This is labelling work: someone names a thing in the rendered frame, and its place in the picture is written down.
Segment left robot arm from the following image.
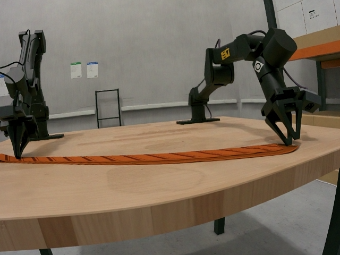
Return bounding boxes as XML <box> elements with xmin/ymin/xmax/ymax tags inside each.
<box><xmin>176</xmin><ymin>28</ymin><xmax>321</xmax><ymax>125</ymax></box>

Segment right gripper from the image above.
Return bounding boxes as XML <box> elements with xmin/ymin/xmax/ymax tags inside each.
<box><xmin>0</xmin><ymin>95</ymin><xmax>38</xmax><ymax>159</ymax></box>

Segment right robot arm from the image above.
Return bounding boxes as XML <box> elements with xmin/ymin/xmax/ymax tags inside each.
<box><xmin>0</xmin><ymin>30</ymin><xmax>64</xmax><ymax>141</ymax></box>

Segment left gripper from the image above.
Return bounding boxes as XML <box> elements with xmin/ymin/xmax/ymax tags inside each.
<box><xmin>260</xmin><ymin>71</ymin><xmax>317</xmax><ymax>146</ymax></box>

